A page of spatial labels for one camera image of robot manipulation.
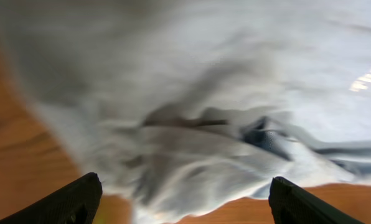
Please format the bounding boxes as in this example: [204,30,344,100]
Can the light blue printed t-shirt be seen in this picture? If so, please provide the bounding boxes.
[0,0,371,223]

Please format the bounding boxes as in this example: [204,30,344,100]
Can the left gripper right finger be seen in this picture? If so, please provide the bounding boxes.
[268,176,363,224]

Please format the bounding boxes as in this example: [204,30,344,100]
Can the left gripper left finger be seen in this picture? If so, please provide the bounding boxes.
[0,172,102,224]

